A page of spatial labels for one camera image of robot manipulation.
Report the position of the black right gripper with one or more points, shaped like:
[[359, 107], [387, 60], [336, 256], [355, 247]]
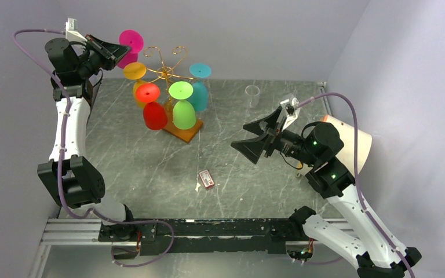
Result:
[[252, 148]]

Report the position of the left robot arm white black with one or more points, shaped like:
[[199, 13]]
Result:
[[73, 134]]

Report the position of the cream drum-shaped toy box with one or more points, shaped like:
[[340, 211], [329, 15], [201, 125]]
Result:
[[346, 132]]

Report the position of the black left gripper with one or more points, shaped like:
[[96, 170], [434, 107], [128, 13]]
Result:
[[112, 54]]

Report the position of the red plastic wine glass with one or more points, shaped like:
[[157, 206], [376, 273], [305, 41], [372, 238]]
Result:
[[154, 114]]

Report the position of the clear wine glass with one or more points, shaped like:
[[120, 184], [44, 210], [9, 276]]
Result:
[[252, 93]]

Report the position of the pink plastic wine glass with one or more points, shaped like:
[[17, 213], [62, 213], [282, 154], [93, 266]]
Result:
[[135, 41]]

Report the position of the small red white card box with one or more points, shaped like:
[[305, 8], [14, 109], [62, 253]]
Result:
[[206, 179]]

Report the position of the aluminium frame rail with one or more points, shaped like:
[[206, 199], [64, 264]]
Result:
[[75, 182]]

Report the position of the green plastic wine glass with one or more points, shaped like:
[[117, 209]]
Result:
[[184, 117]]

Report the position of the blue plastic wine glass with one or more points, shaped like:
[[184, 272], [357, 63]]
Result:
[[199, 97]]

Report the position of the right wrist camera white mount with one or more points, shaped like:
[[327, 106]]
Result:
[[290, 112]]

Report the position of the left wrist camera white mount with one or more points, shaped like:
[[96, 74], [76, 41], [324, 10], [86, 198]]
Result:
[[72, 32]]

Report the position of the orange plastic wine glass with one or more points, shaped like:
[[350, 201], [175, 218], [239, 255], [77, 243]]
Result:
[[134, 72]]

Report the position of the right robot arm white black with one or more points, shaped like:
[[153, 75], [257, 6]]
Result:
[[373, 251]]

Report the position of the gold wire wine glass rack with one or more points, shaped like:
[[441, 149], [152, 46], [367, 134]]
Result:
[[166, 73]]

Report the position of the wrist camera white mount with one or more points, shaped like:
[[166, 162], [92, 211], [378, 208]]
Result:
[[290, 112], [72, 32]]

